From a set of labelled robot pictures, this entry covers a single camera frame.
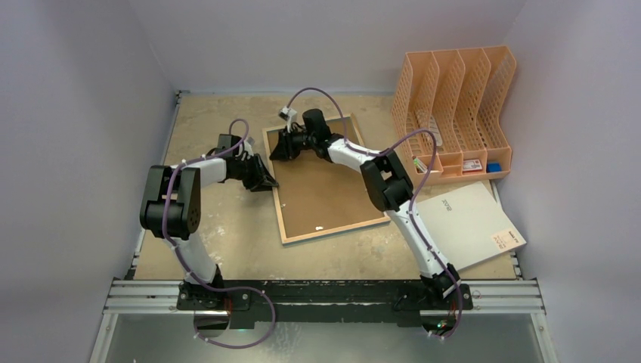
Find orange plastic file organizer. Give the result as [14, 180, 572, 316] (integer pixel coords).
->
[391, 45, 517, 185]

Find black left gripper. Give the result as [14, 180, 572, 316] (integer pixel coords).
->
[232, 154, 276, 192]

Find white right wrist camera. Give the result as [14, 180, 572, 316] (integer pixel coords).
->
[278, 107, 298, 132]

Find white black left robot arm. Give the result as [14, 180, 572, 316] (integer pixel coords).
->
[139, 134, 278, 309]

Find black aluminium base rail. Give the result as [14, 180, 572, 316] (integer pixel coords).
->
[91, 280, 557, 362]

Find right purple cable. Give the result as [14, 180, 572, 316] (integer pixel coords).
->
[285, 87, 464, 342]

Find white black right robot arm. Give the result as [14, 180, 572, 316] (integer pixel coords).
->
[270, 107, 463, 308]

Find red white small card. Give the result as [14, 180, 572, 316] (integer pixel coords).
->
[462, 159, 485, 173]

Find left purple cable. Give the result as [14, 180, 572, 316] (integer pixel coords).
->
[161, 118, 277, 351]

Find purple cable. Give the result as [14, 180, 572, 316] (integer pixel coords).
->
[285, 87, 464, 342]
[161, 118, 277, 351]

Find blue wooden picture frame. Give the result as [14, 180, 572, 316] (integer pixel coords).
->
[262, 113, 392, 246]

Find blue small object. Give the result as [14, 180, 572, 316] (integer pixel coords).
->
[486, 161, 503, 173]

